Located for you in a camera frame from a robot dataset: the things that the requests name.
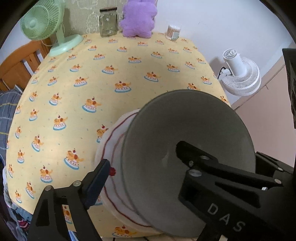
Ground wooden bed headboard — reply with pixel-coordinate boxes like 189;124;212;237
0;38;52;92

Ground black fan cable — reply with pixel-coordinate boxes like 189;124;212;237
220;67;232;79

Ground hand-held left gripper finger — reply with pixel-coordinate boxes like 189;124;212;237
27;159;111;241

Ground yellow cake-print tablecloth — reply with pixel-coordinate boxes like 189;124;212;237
6;31;232;238

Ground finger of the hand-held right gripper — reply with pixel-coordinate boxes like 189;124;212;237
176;141;285;193
254;151;296;183

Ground green desk fan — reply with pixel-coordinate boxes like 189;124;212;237
20;0;83;57

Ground pink-rimmed white plate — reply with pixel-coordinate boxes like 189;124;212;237
104;111;151;227

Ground white standing fan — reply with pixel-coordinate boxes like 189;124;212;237
217;49;262;96

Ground grey plaid pillow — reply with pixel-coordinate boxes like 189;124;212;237
0;89;22;151

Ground deep round floral plate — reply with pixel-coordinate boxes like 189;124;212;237
94;108;153;233

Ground purple plush toy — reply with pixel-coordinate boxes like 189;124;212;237
119;0;158;38

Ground green patterned mat board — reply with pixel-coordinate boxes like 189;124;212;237
61;0;158;35

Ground floral ceramic bowl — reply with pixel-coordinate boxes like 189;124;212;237
121;89;257;237

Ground glass jar with lid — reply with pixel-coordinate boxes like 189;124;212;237
99;7;118;37

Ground beige wooden door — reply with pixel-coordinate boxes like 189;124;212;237
231;42;296;167

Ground cotton swab container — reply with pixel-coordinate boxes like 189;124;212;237
165;24;181;41

